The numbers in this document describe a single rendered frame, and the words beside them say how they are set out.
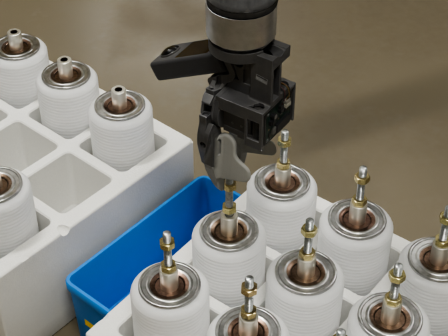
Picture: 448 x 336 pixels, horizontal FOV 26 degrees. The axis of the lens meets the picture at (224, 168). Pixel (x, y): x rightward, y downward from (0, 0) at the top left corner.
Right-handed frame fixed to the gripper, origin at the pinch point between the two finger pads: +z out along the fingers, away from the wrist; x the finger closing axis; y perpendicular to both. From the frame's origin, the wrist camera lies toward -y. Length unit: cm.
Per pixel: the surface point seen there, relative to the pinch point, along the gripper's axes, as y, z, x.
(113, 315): -7.1, 17.1, -14.7
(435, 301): 26.8, 12.4, 5.9
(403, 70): -10, 35, 79
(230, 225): 1.4, 8.0, -0.8
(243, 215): 0.7, 9.8, 3.2
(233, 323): 9.5, 9.8, -12.6
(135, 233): -18.6, 24.0, 3.9
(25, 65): -47, 11, 14
